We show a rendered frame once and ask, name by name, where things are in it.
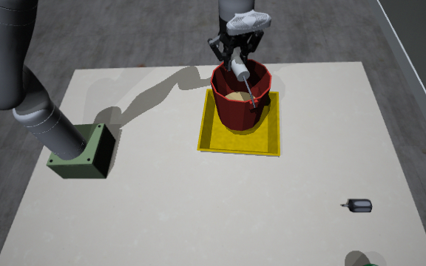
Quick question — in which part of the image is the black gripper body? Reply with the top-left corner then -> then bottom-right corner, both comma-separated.
217,16 -> 253,48

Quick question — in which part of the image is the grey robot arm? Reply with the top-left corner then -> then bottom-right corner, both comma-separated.
0,0 -> 271,160

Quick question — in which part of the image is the red pail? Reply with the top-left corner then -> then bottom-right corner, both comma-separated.
210,49 -> 271,131

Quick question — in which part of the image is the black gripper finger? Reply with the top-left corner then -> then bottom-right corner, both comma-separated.
208,35 -> 236,72
240,30 -> 264,65

